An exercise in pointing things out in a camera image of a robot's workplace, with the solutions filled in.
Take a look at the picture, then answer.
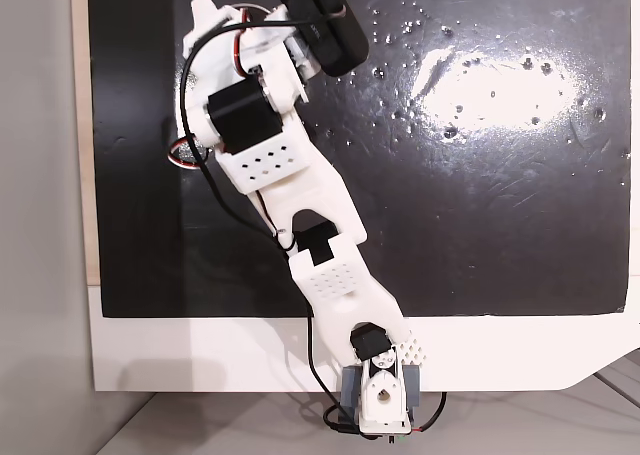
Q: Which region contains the black table mat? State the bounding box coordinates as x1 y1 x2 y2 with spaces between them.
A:
87 0 632 320

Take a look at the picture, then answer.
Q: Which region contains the grey table clamp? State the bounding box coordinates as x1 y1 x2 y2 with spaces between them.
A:
341 366 362 416
403 363 424 407

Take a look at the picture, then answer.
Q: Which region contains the black oval camera box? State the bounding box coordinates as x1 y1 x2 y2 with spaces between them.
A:
271 0 371 78

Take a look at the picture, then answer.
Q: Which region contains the red white black servo cable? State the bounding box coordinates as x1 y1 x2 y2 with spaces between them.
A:
232 5 274 79
167 133 214 172

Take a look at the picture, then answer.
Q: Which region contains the red black power wire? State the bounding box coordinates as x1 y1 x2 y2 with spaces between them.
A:
409 390 449 434

